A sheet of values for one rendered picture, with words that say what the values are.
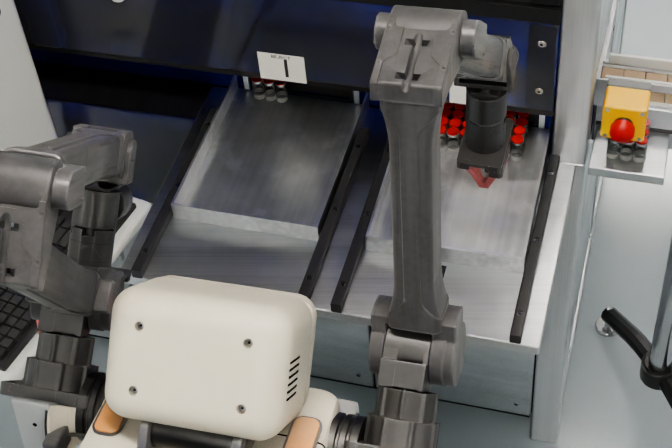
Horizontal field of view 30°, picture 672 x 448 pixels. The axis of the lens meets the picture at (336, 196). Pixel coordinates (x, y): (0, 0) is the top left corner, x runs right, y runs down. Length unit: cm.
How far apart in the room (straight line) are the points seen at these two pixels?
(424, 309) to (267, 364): 20
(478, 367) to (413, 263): 134
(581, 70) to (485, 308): 41
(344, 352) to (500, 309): 85
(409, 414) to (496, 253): 66
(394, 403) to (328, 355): 137
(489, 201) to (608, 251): 115
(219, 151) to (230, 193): 11
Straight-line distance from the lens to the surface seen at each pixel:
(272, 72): 222
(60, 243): 225
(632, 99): 212
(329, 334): 275
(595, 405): 296
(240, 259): 208
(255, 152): 225
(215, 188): 220
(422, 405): 145
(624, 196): 339
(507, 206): 213
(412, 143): 130
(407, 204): 134
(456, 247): 207
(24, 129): 233
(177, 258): 211
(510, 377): 272
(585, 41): 203
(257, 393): 136
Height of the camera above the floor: 244
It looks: 46 degrees down
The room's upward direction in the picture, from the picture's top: 6 degrees counter-clockwise
